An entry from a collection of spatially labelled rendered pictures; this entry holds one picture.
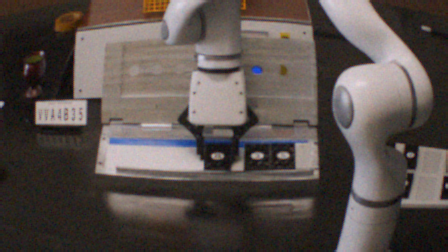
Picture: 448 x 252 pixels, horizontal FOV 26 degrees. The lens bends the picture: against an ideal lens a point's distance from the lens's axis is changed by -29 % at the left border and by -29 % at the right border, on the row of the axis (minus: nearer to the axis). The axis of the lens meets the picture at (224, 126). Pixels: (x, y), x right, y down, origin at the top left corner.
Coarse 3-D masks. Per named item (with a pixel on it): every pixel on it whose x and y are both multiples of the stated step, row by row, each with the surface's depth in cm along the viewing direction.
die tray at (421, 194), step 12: (396, 144) 248; (420, 156) 243; (432, 156) 242; (444, 156) 242; (420, 168) 237; (432, 168) 237; (444, 168) 236; (420, 180) 232; (432, 180) 232; (420, 192) 228; (432, 192) 227; (408, 204) 224; (420, 204) 223; (432, 204) 222; (444, 204) 221
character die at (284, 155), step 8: (272, 144) 245; (280, 144) 245; (288, 144) 245; (272, 152) 243; (280, 152) 242; (288, 152) 242; (272, 160) 240; (280, 160) 240; (288, 160) 239; (272, 168) 237; (280, 168) 237; (288, 168) 237
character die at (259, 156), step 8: (248, 144) 245; (256, 144) 245; (264, 144) 245; (248, 152) 243; (256, 152) 243; (264, 152) 243; (248, 160) 240; (256, 160) 240; (264, 160) 240; (248, 168) 237; (256, 168) 237; (264, 168) 237
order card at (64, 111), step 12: (36, 108) 256; (48, 108) 256; (60, 108) 256; (72, 108) 256; (84, 108) 256; (36, 120) 256; (48, 120) 256; (60, 120) 256; (72, 120) 256; (84, 120) 256
